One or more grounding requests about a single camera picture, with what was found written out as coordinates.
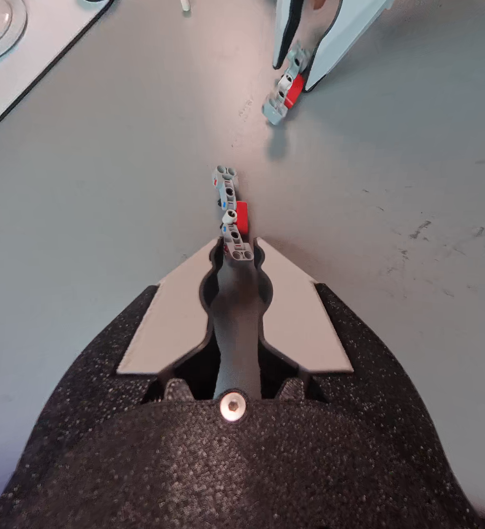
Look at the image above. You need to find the grey red brick assembly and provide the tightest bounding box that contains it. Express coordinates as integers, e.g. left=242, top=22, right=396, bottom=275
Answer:
left=211, top=165, right=253, bottom=263
left=262, top=45, right=306, bottom=125

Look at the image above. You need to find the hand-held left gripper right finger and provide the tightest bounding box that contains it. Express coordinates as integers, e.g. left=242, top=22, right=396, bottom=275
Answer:
left=253, top=237, right=355, bottom=375

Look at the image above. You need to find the grey desk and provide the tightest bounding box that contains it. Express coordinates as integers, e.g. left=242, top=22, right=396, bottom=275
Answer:
left=0, top=0, right=485, bottom=517

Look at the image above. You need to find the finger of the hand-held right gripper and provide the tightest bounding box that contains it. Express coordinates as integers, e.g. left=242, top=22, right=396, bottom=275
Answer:
left=272, top=0, right=305, bottom=70
left=302, top=0, right=394, bottom=92

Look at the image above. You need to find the white book stand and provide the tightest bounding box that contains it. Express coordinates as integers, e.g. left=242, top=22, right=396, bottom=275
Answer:
left=0, top=0, right=115, bottom=145

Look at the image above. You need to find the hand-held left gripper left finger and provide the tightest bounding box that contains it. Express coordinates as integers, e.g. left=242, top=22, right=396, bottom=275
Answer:
left=116, top=237, right=223, bottom=377

